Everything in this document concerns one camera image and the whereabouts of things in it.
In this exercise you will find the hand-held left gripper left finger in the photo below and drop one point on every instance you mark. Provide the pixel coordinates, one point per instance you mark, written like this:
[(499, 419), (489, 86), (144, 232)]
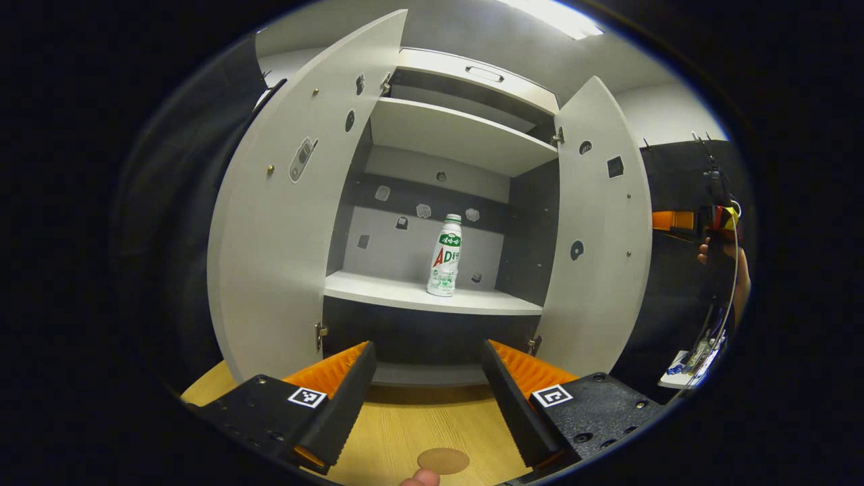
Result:
[(344, 412)]

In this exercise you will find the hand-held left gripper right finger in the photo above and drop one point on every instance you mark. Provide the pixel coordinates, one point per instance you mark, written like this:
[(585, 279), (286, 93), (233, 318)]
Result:
[(516, 412)]

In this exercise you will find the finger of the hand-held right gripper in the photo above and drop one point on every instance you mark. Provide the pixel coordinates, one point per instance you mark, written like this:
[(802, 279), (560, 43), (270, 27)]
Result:
[(671, 220)]

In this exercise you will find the white cabinet door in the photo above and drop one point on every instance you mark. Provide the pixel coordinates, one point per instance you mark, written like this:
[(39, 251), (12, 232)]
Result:
[(270, 256), (601, 304)]

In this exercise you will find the white plastic drink bottle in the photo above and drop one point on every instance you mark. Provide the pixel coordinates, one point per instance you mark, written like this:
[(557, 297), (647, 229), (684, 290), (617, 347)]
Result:
[(445, 263)]

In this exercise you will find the round brown coaster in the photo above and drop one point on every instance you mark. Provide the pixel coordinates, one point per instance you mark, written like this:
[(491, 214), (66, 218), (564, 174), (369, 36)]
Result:
[(443, 461)]

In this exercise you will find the small blue item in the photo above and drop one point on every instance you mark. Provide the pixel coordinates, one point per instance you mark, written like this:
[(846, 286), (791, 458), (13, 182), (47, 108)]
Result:
[(675, 368)]

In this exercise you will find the white side table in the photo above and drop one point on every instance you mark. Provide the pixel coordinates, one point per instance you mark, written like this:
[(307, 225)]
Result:
[(675, 381)]

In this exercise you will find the large ceiling light panel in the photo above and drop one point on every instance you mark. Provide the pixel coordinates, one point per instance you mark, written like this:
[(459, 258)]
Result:
[(560, 17)]

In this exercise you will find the black backdrop cloth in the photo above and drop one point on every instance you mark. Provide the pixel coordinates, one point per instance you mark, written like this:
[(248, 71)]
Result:
[(169, 236)]

